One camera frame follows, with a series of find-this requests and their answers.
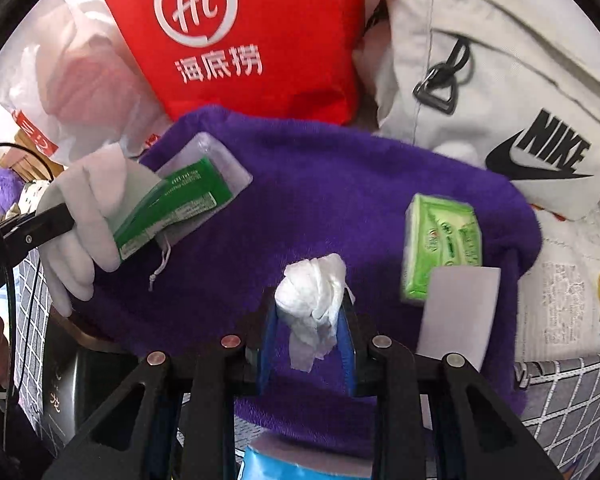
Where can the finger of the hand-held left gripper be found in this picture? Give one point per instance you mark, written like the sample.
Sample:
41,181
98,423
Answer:
35,232

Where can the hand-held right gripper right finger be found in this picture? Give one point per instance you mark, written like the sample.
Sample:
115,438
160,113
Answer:
350,345

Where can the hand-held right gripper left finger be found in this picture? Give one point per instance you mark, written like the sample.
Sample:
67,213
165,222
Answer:
267,340

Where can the white tissue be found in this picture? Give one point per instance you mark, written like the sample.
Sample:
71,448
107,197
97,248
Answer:
312,290

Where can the white glove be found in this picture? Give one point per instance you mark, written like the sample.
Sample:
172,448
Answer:
95,195

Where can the green packet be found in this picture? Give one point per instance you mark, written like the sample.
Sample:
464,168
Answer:
170,205

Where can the small green tissue pack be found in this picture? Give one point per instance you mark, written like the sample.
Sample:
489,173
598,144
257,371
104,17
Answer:
440,240

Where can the purple towel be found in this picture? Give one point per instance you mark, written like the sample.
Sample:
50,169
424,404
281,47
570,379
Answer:
330,185

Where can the clear plastic bag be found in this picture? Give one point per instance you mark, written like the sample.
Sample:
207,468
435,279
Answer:
230,175

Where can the floral pillow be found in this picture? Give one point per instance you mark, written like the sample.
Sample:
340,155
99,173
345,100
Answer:
36,192

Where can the purple fuzzy object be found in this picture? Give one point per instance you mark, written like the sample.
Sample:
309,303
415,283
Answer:
7,190

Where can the wooden headboard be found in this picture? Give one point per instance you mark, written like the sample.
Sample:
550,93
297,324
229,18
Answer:
27,160

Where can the blue tissue pack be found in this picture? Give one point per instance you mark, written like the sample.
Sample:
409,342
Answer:
280,467

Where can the dark tin box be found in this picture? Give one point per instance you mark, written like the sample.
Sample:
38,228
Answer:
75,385

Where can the white plastic shopping bag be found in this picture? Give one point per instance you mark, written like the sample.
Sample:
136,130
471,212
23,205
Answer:
70,70

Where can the grey checkered cloth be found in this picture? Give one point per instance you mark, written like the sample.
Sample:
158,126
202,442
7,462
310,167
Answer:
575,410

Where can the red paper bag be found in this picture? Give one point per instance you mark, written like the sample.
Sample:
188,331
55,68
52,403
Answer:
280,20

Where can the grey fabric bag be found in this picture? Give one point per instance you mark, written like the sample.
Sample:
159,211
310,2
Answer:
505,35

